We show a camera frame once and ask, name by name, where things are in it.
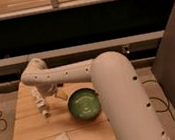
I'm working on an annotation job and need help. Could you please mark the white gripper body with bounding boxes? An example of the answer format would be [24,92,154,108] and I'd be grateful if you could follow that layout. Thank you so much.
[37,84,68,101]

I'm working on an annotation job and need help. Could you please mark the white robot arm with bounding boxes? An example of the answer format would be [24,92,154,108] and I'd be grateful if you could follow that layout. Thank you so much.
[20,51,170,140]

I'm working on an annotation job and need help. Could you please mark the green ceramic bowl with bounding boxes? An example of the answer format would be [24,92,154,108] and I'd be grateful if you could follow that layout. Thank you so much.
[67,87,101,121]

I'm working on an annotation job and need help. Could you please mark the wooden table board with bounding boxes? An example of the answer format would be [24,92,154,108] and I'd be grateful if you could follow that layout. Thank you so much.
[13,83,116,140]

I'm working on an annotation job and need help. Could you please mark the long grey shelf rail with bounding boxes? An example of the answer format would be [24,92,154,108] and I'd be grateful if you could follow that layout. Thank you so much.
[0,31,164,67]

